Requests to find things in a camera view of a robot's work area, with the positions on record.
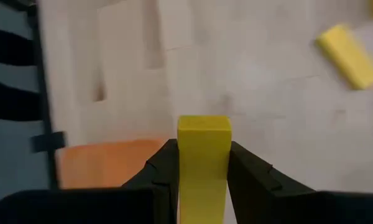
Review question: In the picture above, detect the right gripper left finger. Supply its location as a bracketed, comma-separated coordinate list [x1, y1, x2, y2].
[121, 139, 180, 224]

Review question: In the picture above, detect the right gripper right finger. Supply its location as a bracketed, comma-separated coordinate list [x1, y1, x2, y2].
[226, 141, 318, 224]

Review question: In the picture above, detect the orange plastic bin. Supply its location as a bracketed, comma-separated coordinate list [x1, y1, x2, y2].
[57, 138, 167, 190]

